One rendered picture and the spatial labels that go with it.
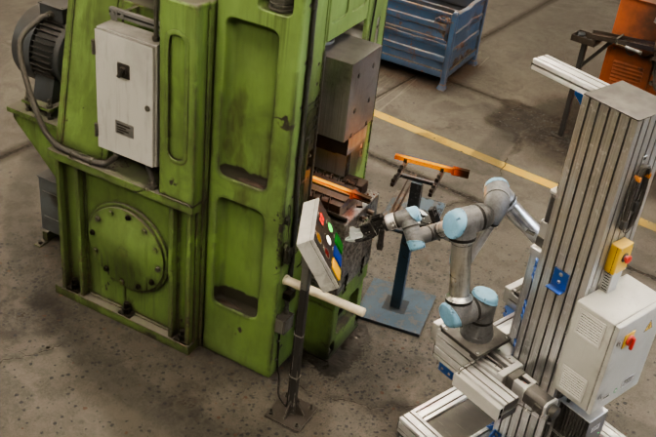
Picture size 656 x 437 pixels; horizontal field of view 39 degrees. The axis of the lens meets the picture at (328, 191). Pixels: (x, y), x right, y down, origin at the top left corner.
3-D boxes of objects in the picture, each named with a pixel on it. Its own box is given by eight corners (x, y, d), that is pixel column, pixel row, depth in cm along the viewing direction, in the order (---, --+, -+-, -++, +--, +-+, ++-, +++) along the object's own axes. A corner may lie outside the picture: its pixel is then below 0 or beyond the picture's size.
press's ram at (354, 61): (380, 113, 461) (390, 39, 440) (344, 142, 432) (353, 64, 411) (307, 89, 477) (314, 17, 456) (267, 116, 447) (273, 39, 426)
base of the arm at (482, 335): (500, 336, 409) (505, 319, 404) (476, 348, 400) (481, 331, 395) (475, 317, 418) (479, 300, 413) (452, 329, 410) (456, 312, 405)
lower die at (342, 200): (356, 200, 475) (358, 186, 470) (339, 218, 459) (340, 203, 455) (287, 175, 490) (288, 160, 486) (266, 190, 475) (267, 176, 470)
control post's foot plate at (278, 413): (319, 408, 474) (321, 395, 469) (298, 435, 457) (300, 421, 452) (283, 391, 482) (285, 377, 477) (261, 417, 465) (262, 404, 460)
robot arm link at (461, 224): (480, 326, 395) (487, 209, 375) (453, 336, 388) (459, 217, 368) (463, 314, 405) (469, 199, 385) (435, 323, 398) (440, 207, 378)
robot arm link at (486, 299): (499, 320, 403) (506, 296, 396) (475, 328, 396) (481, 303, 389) (482, 303, 411) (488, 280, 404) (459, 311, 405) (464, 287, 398)
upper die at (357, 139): (365, 140, 456) (367, 123, 451) (347, 156, 441) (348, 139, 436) (292, 115, 471) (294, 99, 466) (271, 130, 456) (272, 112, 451)
